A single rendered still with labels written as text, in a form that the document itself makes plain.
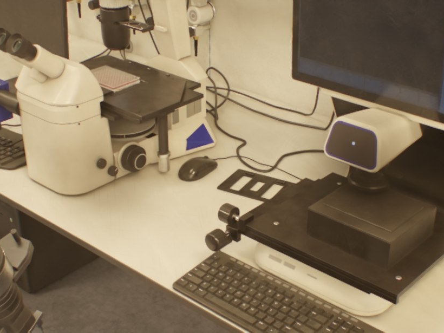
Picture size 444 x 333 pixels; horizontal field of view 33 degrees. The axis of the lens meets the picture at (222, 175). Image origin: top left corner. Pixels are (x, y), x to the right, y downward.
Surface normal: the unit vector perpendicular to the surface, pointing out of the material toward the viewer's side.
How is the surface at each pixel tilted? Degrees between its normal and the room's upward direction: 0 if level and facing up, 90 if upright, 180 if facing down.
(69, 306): 0
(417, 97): 92
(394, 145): 81
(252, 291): 5
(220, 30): 90
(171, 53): 104
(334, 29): 92
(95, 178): 90
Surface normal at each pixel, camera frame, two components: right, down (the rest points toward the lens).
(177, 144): 0.57, 0.23
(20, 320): 0.81, 0.08
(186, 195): 0.00, -0.88
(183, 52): 0.75, 0.31
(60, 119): -0.07, 0.47
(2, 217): -0.67, 0.35
